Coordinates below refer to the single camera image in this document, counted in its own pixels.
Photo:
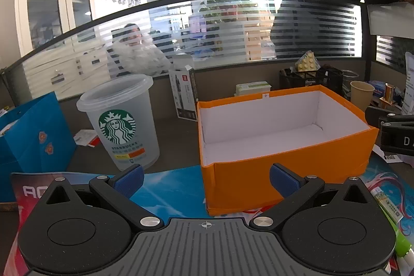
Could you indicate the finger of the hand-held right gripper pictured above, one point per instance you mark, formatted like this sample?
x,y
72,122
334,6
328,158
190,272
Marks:
x,y
375,116

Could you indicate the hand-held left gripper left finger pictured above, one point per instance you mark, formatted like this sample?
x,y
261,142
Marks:
x,y
129,180

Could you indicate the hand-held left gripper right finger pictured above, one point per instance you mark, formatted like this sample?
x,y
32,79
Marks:
x,y
284,180

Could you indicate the orange cardboard box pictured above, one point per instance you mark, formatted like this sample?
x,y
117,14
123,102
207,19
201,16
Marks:
x,y
233,185

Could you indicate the rose gold bottle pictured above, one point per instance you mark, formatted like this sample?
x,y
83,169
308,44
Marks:
x,y
387,96

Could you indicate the brown paper cup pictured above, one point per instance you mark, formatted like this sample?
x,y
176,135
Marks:
x,y
360,98

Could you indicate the blue box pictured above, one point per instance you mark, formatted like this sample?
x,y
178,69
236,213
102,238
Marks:
x,y
378,87

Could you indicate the printed desk mat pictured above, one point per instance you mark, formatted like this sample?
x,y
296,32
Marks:
x,y
174,185

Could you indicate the printed white paper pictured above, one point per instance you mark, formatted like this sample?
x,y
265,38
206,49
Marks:
x,y
409,82

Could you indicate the translucent plastic cup green logo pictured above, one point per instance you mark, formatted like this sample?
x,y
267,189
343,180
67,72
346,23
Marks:
x,y
116,130

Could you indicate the black mesh desk organizer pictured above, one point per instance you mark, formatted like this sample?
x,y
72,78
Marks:
x,y
326,78

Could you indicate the white paper slips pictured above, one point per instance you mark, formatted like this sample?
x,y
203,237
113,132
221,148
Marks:
x,y
84,137

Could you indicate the yellow studded plate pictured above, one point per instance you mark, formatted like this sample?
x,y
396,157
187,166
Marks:
x,y
307,62

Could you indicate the white paper sheet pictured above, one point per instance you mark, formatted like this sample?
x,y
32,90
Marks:
x,y
391,19

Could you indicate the green white marker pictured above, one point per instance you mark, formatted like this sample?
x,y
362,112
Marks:
x,y
401,240

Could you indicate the blue paper bag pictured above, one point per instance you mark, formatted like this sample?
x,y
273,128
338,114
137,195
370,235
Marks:
x,y
32,133

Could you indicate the striped glass desk partition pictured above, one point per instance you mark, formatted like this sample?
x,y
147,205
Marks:
x,y
226,36

